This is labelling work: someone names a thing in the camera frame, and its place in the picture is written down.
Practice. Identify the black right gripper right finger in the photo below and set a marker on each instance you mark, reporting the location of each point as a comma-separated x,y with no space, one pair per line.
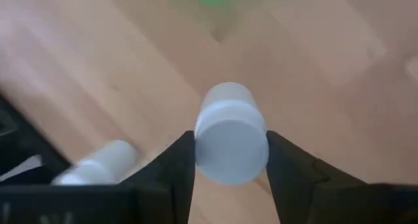
290,171

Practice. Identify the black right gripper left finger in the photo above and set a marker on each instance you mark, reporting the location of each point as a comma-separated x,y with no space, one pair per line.
170,171

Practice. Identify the white pill bottle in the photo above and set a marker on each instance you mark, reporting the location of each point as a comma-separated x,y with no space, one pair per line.
230,145
101,165

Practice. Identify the black aluminium table frame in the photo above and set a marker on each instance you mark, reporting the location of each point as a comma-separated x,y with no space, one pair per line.
23,142

